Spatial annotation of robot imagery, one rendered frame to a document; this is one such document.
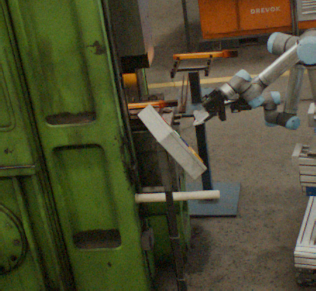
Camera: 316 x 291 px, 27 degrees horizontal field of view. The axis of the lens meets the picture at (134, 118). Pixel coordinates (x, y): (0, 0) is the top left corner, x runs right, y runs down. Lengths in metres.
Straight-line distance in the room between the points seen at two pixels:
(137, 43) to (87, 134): 0.53
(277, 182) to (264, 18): 2.84
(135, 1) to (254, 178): 1.96
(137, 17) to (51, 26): 0.44
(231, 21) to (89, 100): 4.06
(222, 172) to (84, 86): 1.89
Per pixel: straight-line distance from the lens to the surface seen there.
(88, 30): 3.17
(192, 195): 3.56
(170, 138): 2.99
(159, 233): 4.01
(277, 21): 7.27
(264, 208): 4.53
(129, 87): 3.97
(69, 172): 3.60
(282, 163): 5.01
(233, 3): 7.19
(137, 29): 3.40
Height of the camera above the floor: 2.54
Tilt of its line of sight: 25 degrees down
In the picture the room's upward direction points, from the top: 10 degrees counter-clockwise
